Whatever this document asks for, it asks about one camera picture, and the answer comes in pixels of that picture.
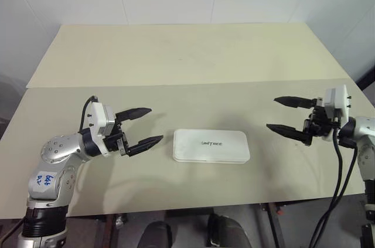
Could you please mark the metal table leg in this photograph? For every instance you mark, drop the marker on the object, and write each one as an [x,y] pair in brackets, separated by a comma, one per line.
[272,227]

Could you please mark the dark rounded shape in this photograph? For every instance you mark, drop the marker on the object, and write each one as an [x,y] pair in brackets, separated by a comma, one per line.
[158,236]
[227,231]

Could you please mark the white rectangular case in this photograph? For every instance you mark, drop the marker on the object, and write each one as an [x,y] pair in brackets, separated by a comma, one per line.
[211,145]

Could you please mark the dark brown door frame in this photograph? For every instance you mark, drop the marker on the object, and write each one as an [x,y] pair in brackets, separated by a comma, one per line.
[367,79]

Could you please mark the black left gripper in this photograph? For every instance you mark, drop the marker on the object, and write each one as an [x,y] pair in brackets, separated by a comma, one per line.
[112,142]

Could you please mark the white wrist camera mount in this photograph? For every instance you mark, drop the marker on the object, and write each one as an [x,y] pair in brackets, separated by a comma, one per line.
[96,125]
[341,101]

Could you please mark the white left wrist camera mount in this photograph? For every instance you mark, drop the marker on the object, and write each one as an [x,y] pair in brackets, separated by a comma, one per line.
[96,125]

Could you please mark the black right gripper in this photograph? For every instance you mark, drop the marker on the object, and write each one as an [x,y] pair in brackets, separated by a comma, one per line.
[320,125]

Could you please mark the white handwritten label sticker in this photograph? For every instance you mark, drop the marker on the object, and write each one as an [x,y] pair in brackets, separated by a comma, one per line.
[44,181]

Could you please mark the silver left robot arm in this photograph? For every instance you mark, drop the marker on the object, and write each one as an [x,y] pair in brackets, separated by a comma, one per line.
[58,148]

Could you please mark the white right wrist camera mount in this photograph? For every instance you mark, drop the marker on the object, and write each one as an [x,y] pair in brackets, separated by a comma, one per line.
[341,101]

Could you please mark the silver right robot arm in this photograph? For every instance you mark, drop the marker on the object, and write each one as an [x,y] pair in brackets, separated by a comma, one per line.
[366,130]

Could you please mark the dark table leg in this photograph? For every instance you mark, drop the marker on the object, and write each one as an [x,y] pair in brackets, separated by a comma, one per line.
[107,231]

